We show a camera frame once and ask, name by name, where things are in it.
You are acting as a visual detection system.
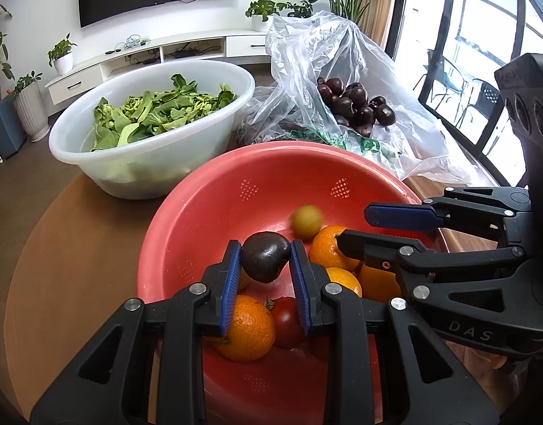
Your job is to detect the tangle of cables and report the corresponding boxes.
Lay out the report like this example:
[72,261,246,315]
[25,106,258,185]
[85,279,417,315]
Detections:
[105,34,152,56]

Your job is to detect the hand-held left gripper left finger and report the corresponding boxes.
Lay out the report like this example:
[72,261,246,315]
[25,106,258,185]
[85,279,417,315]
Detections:
[30,239,242,425]

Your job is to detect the black device with cables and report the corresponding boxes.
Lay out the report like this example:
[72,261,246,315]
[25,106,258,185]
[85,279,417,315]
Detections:
[171,46,210,59]

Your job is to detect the plant in white ribbed pot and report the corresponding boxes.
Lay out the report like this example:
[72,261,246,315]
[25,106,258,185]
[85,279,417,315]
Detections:
[12,71,51,142]

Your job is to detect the green leafy vegetables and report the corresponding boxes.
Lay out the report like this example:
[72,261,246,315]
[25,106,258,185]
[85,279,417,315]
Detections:
[91,74,237,151]

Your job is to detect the tall plant in blue-grey pot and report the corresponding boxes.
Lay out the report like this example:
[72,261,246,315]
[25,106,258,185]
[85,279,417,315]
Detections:
[0,4,28,160]

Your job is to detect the black framed glass door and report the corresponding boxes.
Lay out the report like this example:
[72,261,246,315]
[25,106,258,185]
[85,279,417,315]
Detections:
[384,0,543,187]

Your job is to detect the black balcony chair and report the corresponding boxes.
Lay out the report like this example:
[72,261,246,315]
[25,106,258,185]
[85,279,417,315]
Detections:
[415,49,469,111]
[457,77,509,151]

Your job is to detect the orange with stem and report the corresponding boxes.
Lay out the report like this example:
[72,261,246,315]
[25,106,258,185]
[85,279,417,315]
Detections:
[209,294,276,362]

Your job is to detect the clear plastic bag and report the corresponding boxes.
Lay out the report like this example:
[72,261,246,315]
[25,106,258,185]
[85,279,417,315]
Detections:
[238,9,482,184]

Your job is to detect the beige curtain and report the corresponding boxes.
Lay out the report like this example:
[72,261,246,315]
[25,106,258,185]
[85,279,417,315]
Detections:
[355,0,398,51]

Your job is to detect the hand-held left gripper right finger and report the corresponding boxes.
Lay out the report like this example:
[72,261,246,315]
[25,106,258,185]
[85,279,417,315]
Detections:
[289,239,500,425]

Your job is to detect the brown tablecloth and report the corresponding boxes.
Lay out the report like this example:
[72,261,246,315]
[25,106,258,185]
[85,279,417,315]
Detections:
[10,170,515,425]

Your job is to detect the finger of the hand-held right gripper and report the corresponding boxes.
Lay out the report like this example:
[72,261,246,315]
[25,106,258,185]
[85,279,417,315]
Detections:
[364,185,532,242]
[337,229,543,357]

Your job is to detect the small plant in white pot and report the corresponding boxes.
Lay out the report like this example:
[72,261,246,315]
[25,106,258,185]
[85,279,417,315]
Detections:
[47,33,78,76]
[245,0,287,33]

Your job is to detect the white television cabinet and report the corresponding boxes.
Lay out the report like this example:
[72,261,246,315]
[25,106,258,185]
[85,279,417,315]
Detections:
[45,29,283,104]

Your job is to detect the red plastic basin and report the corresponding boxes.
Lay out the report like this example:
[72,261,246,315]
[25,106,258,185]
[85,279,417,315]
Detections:
[136,141,447,425]

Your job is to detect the white plastic basin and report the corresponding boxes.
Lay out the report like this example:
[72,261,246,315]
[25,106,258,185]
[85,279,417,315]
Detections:
[49,59,255,200]

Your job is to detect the dark purple plum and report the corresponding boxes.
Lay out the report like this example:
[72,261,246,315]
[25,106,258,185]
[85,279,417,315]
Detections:
[240,231,292,284]

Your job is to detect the pile of dark plums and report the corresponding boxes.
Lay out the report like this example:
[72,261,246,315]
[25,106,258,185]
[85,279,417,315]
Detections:
[316,77,397,138]

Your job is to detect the red tomato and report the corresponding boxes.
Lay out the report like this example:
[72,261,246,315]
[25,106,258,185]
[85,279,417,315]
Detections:
[269,296,310,348]

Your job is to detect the tan longan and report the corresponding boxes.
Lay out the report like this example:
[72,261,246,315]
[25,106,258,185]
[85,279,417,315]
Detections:
[290,204,323,239]

